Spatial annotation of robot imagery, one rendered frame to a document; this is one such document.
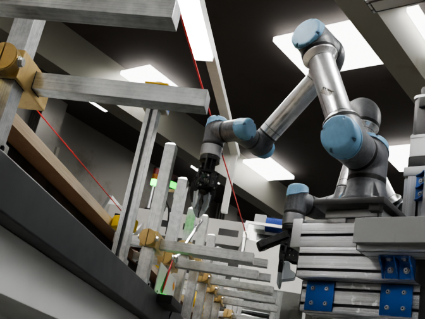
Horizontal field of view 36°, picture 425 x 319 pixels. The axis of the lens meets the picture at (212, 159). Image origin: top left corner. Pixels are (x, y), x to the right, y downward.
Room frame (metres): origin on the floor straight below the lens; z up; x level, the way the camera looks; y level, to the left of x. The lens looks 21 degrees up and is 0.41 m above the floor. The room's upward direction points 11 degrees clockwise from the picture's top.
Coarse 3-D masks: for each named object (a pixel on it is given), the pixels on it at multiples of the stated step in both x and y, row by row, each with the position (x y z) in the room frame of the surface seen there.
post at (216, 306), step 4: (220, 264) 3.36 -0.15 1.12; (224, 264) 3.36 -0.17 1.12; (220, 276) 3.36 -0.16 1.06; (224, 276) 3.36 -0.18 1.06; (216, 304) 3.36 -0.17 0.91; (220, 304) 3.38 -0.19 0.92; (212, 308) 3.36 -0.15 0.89; (216, 308) 3.36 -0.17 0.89; (212, 312) 3.36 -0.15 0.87; (216, 312) 3.36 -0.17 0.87; (212, 316) 3.36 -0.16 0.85; (216, 316) 3.36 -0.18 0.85
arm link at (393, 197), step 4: (388, 180) 2.26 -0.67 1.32; (388, 184) 2.25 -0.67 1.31; (388, 188) 2.25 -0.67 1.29; (392, 188) 2.27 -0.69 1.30; (388, 192) 2.26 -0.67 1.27; (392, 192) 2.26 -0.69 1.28; (388, 196) 2.26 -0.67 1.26; (392, 196) 2.26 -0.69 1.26; (396, 196) 2.26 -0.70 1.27; (400, 196) 2.27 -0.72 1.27; (392, 200) 2.26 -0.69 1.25; (396, 200) 2.25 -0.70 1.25; (400, 200) 2.26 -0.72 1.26; (396, 204) 2.26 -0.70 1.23
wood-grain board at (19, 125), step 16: (16, 128) 1.27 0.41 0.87; (16, 144) 1.37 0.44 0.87; (32, 144) 1.35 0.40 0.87; (32, 160) 1.46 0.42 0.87; (48, 160) 1.44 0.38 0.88; (48, 176) 1.56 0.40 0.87; (64, 176) 1.55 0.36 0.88; (64, 192) 1.68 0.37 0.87; (80, 192) 1.68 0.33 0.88; (80, 208) 1.82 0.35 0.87; (96, 208) 1.82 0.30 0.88; (96, 224) 1.97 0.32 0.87; (112, 240) 2.15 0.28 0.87; (128, 256) 2.38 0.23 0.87
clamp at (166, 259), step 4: (164, 252) 2.11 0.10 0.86; (168, 252) 2.11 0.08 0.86; (156, 256) 2.13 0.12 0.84; (160, 256) 2.11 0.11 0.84; (164, 256) 2.11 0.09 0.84; (168, 256) 2.11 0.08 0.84; (160, 260) 2.11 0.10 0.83; (164, 260) 2.11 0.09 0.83; (168, 260) 2.11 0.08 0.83; (164, 264) 2.12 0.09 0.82; (168, 264) 2.13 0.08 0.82; (172, 264) 2.14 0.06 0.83; (172, 268) 2.17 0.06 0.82; (176, 268) 2.21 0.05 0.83; (172, 272) 2.24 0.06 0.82; (176, 272) 2.23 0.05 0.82
